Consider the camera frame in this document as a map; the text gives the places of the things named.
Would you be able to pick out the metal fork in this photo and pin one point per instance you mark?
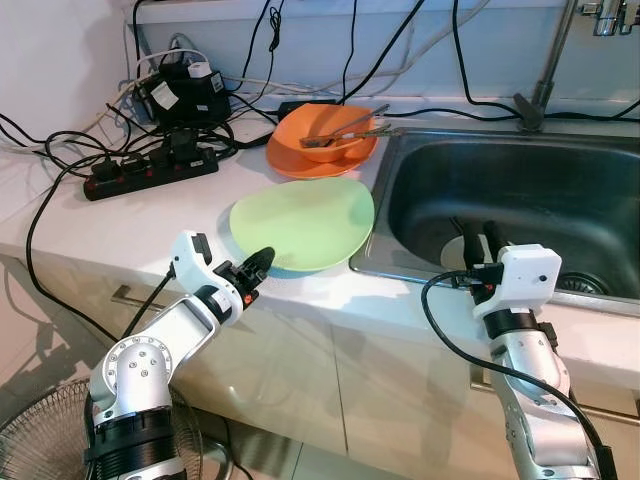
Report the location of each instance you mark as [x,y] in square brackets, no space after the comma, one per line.
[375,131]

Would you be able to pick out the steel faucet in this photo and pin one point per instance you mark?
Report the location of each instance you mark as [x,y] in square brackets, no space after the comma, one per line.
[553,55]

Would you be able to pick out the steel sink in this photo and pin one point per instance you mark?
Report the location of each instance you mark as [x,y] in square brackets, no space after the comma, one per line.
[560,190]

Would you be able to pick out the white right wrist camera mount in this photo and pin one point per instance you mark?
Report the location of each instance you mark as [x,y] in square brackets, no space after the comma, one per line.
[530,275]

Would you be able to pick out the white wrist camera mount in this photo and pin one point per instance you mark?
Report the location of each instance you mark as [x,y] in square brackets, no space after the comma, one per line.
[183,255]
[530,275]

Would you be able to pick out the floor fan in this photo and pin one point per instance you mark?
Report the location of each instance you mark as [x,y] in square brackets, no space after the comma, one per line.
[50,440]

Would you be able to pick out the black power strip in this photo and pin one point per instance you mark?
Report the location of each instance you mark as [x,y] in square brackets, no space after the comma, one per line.
[150,172]

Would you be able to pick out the orange plate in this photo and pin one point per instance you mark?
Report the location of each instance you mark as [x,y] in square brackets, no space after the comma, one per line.
[300,171]

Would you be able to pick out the black power adapter box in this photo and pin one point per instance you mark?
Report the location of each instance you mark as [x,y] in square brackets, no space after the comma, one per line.
[190,95]

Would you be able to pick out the orange bowl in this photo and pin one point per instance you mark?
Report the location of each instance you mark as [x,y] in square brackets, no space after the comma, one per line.
[290,130]

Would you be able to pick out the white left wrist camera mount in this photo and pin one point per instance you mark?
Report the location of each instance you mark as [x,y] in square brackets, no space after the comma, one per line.
[183,255]

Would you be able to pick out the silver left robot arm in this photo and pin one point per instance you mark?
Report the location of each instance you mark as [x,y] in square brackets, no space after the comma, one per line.
[150,370]

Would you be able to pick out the sink drain strainer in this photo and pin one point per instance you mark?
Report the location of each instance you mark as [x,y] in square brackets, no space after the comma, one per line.
[582,283]

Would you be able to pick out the green plate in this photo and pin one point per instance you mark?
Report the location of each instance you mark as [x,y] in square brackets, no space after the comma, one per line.
[300,225]

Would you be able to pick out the metal spoon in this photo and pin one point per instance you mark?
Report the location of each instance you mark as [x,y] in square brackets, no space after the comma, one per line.
[318,142]

